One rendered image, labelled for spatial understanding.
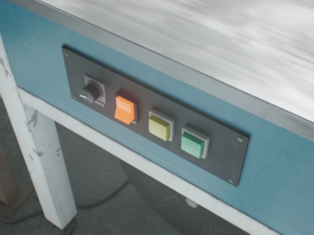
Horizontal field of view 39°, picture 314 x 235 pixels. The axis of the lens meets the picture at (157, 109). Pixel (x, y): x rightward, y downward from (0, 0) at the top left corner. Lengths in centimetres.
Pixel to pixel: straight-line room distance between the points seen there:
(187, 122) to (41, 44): 22
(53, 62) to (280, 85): 30
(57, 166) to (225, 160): 49
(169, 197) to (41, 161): 30
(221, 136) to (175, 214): 59
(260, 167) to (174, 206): 56
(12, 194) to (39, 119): 46
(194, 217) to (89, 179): 37
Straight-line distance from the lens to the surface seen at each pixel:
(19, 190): 125
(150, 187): 102
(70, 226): 112
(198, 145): 48
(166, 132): 50
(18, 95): 74
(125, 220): 117
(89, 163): 128
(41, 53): 61
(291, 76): 44
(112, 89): 53
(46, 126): 82
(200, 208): 89
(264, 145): 45
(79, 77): 57
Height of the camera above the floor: 102
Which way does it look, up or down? 47 degrees down
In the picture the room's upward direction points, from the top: straight up
